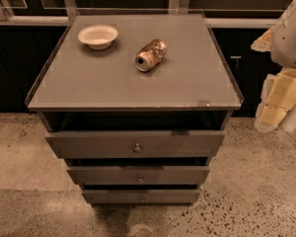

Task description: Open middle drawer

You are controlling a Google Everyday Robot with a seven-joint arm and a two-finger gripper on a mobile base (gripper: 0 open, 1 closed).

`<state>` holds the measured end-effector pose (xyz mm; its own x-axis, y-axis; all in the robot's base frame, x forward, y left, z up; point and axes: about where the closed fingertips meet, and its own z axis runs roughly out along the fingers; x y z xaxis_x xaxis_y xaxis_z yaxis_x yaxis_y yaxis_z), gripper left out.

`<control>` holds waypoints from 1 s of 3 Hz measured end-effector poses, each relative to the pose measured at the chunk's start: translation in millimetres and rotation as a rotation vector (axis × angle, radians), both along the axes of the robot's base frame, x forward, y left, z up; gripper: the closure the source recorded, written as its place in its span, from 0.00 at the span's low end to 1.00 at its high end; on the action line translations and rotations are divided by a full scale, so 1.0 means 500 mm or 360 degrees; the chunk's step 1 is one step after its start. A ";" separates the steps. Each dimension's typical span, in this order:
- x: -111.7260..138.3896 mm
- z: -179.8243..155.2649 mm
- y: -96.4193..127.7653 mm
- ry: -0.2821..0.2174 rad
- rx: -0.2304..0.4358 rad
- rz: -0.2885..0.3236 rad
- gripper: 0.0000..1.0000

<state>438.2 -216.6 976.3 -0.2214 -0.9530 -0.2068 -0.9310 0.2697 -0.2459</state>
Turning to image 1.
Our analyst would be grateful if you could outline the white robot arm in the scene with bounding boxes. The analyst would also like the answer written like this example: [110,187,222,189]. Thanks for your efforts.
[251,0,296,132]

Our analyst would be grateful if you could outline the white paper bowl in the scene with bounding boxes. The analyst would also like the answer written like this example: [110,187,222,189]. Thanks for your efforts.
[78,25,118,50]

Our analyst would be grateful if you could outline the crushed soda can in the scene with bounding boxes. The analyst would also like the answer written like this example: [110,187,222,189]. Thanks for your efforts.
[135,39,167,72]

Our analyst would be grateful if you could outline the grey drawer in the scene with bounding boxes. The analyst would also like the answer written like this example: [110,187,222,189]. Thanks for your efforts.
[82,190,200,204]
[67,166,210,185]
[45,130,225,159]

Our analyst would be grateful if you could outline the white cylindrical post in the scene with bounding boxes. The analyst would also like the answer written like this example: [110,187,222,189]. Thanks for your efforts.
[281,105,296,133]

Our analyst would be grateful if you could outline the dark background cabinets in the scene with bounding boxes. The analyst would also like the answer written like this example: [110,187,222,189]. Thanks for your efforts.
[0,26,281,118]

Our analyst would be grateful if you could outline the metal shelf rail frame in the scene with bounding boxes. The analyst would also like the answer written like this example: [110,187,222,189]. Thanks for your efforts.
[0,0,292,29]

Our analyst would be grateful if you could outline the grey drawer cabinet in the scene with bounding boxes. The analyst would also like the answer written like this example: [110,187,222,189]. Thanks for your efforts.
[27,15,243,192]

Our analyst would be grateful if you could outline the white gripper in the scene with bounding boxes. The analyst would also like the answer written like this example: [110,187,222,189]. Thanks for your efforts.
[251,28,296,132]

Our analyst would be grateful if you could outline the grey bottom drawer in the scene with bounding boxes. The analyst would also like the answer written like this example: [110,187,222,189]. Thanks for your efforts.
[82,190,200,204]

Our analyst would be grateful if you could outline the grey top drawer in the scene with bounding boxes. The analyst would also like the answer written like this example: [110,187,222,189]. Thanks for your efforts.
[45,130,225,159]

